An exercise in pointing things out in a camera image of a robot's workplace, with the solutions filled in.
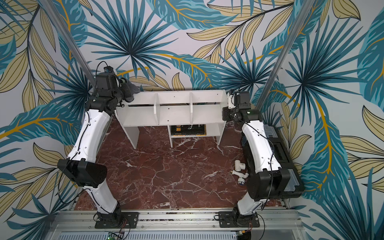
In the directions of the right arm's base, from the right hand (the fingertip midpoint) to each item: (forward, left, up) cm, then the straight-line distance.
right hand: (227, 110), depth 80 cm
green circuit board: (-51, +58, -32) cm, 84 cm away
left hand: (+8, +52, +10) cm, 53 cm away
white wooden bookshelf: (+4, +21, -6) cm, 23 cm away
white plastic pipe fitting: (-19, -8, -28) cm, 35 cm away
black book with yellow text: (0, +21, -16) cm, 27 cm away
